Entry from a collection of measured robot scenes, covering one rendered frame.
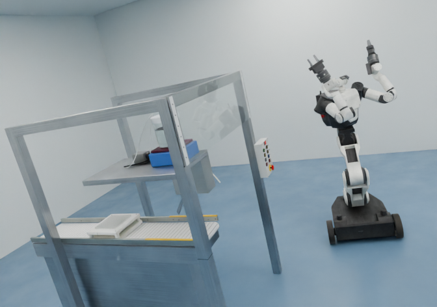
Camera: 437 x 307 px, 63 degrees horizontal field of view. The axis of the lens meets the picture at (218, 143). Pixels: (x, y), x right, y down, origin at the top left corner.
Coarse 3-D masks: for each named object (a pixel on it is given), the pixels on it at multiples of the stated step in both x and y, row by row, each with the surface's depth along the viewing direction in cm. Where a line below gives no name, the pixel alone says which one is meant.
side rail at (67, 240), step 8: (32, 240) 246; (40, 240) 242; (64, 240) 232; (72, 240) 229; (80, 240) 226; (88, 240) 223; (96, 240) 220; (104, 240) 217; (112, 240) 214; (120, 240) 211; (128, 240) 209; (136, 240) 206; (144, 240) 204; (152, 240) 201; (160, 240) 199
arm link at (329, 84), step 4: (328, 76) 268; (320, 80) 271; (324, 80) 268; (328, 80) 269; (332, 80) 269; (336, 80) 268; (324, 84) 270; (328, 84) 269; (332, 84) 268; (336, 84) 268; (328, 88) 271
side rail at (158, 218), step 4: (160, 216) 232; (164, 216) 230; (168, 216) 229; (64, 220) 268; (68, 220) 267; (72, 220) 265; (76, 220) 263; (80, 220) 261; (84, 220) 260; (88, 220) 258; (92, 220) 256; (96, 220) 255; (100, 220) 253; (144, 220) 236; (148, 220) 235; (152, 220) 234; (156, 220) 232; (160, 220) 231; (164, 220) 230; (168, 220) 228; (172, 220) 227; (176, 220) 226; (180, 220) 224; (184, 220) 223; (204, 220) 217; (208, 220) 216; (212, 220) 215; (216, 220) 214
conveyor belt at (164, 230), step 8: (64, 224) 266; (72, 224) 263; (80, 224) 259; (88, 224) 255; (96, 224) 252; (144, 224) 233; (152, 224) 230; (160, 224) 228; (168, 224) 225; (176, 224) 222; (184, 224) 220; (208, 224) 212; (216, 224) 212; (64, 232) 251; (72, 232) 248; (80, 232) 245; (136, 232) 224; (144, 232) 222; (152, 232) 219; (160, 232) 217; (168, 232) 214; (176, 232) 212; (184, 232) 209; (208, 232) 203
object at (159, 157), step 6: (156, 150) 192; (162, 150) 191; (168, 150) 189; (150, 156) 193; (156, 156) 192; (162, 156) 190; (168, 156) 188; (150, 162) 195; (156, 162) 193; (162, 162) 191; (168, 162) 190
